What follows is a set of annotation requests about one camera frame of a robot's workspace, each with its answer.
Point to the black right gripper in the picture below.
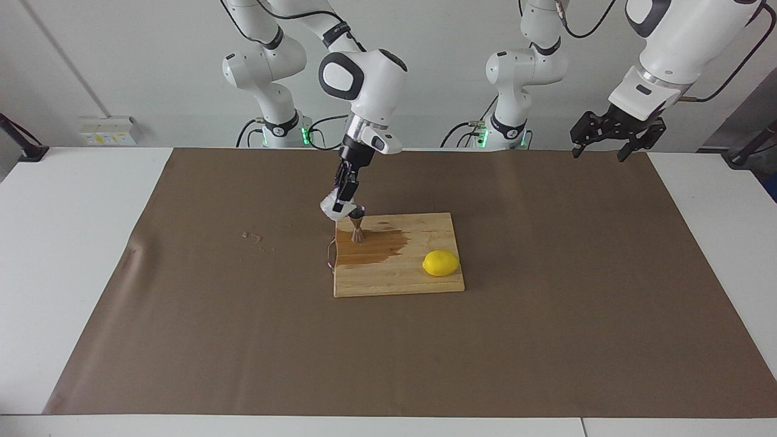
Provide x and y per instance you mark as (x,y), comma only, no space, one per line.
(355,158)

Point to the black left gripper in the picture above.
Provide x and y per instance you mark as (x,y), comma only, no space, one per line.
(628,124)

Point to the clear plastic cup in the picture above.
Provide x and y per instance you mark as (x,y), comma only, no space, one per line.
(328,206)

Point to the steel cocktail jigger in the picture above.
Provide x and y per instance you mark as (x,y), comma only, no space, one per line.
(357,233)

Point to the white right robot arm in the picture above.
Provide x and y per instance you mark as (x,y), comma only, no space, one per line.
(370,79)

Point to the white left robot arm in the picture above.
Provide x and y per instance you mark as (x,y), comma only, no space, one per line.
(686,42)

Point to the wooden cutting board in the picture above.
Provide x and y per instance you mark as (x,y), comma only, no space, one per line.
(394,282)

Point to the yellow lemon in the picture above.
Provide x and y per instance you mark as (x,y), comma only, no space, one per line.
(441,263)

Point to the blue object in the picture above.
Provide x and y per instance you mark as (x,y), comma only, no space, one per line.
(773,189)

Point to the brown paper table mat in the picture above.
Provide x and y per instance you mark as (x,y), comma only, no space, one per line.
(388,352)

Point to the black clamp mount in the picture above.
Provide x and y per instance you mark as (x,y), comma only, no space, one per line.
(743,156)
(30,152)

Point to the white wall socket strip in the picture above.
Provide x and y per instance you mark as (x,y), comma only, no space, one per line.
(109,136)

